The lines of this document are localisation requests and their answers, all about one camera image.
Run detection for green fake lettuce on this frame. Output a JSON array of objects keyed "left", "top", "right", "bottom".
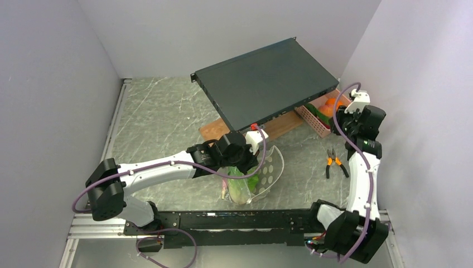
[{"left": 224, "top": 174, "right": 259, "bottom": 205}]

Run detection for red orange fake peach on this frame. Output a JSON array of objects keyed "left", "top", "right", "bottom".
[{"left": 317, "top": 104, "right": 334, "bottom": 118}]

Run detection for clear zip top bag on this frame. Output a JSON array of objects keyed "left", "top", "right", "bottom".
[{"left": 221, "top": 145, "right": 285, "bottom": 205}]

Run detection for orange fake fruit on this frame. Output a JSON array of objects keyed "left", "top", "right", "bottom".
[{"left": 325, "top": 98, "right": 343, "bottom": 109}]

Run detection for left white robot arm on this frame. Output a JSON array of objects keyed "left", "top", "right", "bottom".
[{"left": 85, "top": 130, "right": 268, "bottom": 235}]

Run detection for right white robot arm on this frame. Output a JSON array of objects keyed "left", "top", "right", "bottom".
[{"left": 305, "top": 105, "right": 389, "bottom": 264}]

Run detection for brown wooden board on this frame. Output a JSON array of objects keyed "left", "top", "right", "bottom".
[{"left": 199, "top": 111, "right": 303, "bottom": 141}]

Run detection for pink perforated plastic tray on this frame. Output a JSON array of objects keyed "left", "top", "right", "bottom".
[{"left": 295, "top": 89, "right": 340, "bottom": 138}]

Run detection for dark rack server chassis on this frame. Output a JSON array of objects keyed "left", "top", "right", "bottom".
[{"left": 190, "top": 37, "right": 339, "bottom": 132}]

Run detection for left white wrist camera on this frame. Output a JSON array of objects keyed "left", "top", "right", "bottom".
[{"left": 244, "top": 123, "right": 269, "bottom": 155}]

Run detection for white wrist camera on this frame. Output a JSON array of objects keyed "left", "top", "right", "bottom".
[
  {"left": 244, "top": 123, "right": 269, "bottom": 155},
  {"left": 344, "top": 89, "right": 370, "bottom": 114}
]

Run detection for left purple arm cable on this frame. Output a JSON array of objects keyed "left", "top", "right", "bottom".
[{"left": 71, "top": 127, "right": 268, "bottom": 214}]

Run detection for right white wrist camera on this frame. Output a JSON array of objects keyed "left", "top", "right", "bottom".
[{"left": 344, "top": 89, "right": 370, "bottom": 114}]

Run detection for orange handled pliers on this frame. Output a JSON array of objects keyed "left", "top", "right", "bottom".
[{"left": 325, "top": 149, "right": 350, "bottom": 180}]

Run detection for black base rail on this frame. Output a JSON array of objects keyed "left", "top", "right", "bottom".
[{"left": 123, "top": 203, "right": 330, "bottom": 249}]

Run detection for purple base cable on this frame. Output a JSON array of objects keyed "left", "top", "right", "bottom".
[{"left": 136, "top": 228, "right": 199, "bottom": 268}]

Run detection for aluminium frame rail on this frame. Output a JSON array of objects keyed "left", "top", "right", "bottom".
[{"left": 59, "top": 213, "right": 126, "bottom": 268}]

